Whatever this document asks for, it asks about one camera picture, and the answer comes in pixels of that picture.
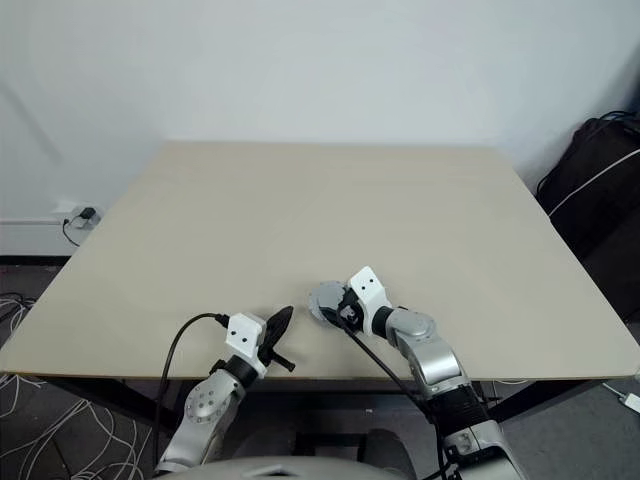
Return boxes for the white floor power adapter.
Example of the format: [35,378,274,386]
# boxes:
[602,382,640,409]

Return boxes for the white wall cable trunking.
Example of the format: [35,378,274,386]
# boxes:
[0,216,66,227]

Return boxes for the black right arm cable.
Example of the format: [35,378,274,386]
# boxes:
[337,307,459,480]

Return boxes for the white floor cable tangle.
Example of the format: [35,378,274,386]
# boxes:
[0,292,152,480]

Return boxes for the thin black adapter cable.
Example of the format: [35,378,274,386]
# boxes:
[62,217,84,248]

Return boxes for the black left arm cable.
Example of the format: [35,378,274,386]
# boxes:
[151,312,232,469]

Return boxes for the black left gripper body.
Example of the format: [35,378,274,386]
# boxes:
[255,344,297,374]

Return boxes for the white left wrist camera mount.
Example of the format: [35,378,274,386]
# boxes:
[224,312,269,379]

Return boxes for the thin black cable loop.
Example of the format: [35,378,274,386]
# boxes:
[597,109,640,124]

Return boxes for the grey motor housing lid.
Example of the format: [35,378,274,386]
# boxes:
[307,279,349,312]

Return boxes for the black fabric bag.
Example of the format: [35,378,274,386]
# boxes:
[537,117,640,322]

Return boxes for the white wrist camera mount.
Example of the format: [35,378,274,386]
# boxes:
[348,266,394,336]
[224,312,269,379]

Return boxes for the white cable across bag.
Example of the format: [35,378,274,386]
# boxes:
[548,148,640,215]

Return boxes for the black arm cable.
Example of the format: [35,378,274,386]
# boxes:
[337,307,459,480]
[151,312,232,469]

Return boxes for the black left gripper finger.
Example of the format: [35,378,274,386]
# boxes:
[261,306,295,352]
[268,306,295,359]

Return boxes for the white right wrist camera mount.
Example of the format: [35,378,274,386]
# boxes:
[348,266,394,336]

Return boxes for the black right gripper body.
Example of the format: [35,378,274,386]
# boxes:
[339,298,375,335]

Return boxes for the silver robot torso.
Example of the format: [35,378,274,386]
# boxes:
[184,452,417,480]

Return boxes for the white wall socket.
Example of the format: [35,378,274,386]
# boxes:
[56,199,104,229]

